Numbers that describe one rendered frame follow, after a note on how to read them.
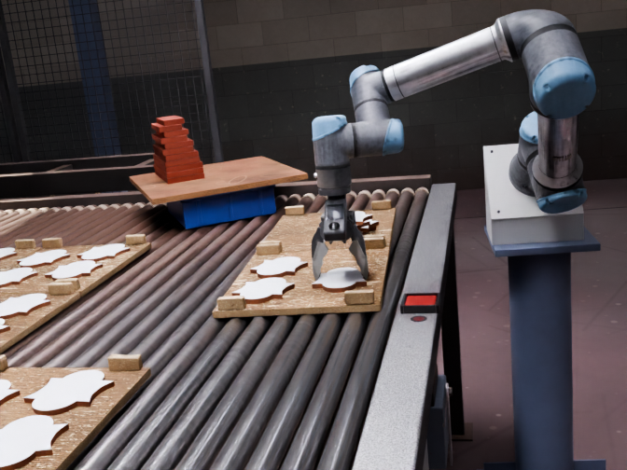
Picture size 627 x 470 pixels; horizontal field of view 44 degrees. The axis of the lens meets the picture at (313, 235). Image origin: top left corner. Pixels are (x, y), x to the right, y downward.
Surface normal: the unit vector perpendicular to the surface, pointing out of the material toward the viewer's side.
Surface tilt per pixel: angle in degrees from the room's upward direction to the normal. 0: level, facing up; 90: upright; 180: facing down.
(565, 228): 90
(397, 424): 0
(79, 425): 0
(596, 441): 0
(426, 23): 90
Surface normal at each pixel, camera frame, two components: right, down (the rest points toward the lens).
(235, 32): -0.11, 0.26
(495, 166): -0.16, -0.48
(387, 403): -0.10, -0.96
